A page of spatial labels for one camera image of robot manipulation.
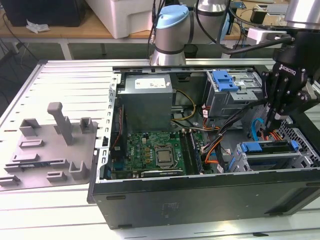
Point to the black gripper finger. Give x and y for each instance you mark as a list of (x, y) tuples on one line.
[(287, 110), (268, 87)]

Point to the hard disk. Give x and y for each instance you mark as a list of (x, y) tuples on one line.
[(252, 147)]

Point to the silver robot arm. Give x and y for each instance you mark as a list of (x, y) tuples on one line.
[(172, 40)]

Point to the silver disk bay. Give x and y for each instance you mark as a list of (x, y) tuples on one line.
[(275, 156)]

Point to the wooden desk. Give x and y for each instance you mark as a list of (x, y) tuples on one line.
[(75, 31), (271, 21)]

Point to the blue plastic drive latch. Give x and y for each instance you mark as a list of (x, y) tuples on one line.
[(222, 82)]

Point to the silver drive cage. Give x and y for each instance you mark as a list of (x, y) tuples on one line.
[(225, 105)]

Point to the flat grey box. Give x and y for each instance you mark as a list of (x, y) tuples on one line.
[(276, 10)]

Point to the small black cube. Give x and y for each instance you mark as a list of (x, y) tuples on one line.
[(257, 16)]

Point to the black waste bin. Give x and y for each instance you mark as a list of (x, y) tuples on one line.
[(191, 51)]

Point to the RAM stick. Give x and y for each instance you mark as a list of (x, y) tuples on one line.
[(196, 155)]

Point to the black RAM slot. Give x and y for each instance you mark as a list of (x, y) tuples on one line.
[(186, 155)]

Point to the grey power supply unit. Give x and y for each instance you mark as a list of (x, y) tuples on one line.
[(147, 110)]

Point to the silver CPU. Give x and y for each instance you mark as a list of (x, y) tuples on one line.
[(165, 157)]

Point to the black open PC case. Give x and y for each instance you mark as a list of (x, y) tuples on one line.
[(200, 200)]

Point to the CPU socket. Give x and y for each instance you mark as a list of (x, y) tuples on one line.
[(155, 148)]

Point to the black graphics card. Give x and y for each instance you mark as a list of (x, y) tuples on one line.
[(162, 173)]

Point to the green motherboard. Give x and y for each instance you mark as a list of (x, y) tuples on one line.
[(142, 150)]

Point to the large white plastic bin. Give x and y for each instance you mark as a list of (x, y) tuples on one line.
[(120, 17)]

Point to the grey parts rack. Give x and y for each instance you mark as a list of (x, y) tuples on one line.
[(50, 155)]

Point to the black computer box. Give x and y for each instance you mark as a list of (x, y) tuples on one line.
[(45, 12)]

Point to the white crumpled tissue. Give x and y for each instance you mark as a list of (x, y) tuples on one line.
[(37, 26)]

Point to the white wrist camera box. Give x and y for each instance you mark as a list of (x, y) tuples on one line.
[(257, 35)]

